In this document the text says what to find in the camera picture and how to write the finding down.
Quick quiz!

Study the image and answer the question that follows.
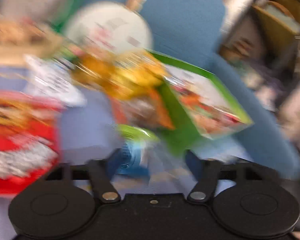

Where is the white black snack packet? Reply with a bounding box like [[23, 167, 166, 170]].
[[25, 55, 88, 107]]

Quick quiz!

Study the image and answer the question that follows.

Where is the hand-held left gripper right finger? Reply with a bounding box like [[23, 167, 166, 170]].
[[185, 151, 263, 204]]

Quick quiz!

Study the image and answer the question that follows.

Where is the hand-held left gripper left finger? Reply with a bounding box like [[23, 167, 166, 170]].
[[46, 151, 122, 204]]

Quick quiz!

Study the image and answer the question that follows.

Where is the beige green grain pouch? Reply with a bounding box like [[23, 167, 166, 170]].
[[0, 0, 95, 65]]

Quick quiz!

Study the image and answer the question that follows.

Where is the white plastic roll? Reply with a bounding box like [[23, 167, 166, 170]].
[[224, 0, 253, 30]]

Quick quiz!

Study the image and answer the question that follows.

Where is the black metal shelf rack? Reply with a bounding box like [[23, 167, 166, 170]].
[[220, 0, 300, 80]]

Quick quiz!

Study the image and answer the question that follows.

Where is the blue sofa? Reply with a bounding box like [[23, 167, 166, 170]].
[[0, 0, 300, 180]]

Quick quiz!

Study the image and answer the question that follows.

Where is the round flower fan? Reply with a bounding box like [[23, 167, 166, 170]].
[[64, 0, 154, 55]]

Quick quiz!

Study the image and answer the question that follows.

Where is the blue striped blanket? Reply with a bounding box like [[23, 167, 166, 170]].
[[0, 62, 253, 200]]

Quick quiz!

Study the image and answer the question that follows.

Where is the orange snack packet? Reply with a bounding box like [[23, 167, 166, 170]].
[[111, 90, 177, 132]]

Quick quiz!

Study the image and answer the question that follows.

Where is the green candy packet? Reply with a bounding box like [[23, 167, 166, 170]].
[[116, 124, 163, 177]]

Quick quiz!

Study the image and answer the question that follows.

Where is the green cardboard box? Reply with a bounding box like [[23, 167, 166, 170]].
[[146, 49, 255, 157]]

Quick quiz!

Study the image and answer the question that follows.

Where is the red white snack packet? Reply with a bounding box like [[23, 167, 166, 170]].
[[0, 90, 65, 198]]

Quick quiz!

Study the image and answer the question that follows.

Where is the gold snack packet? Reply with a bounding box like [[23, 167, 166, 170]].
[[74, 51, 169, 102]]

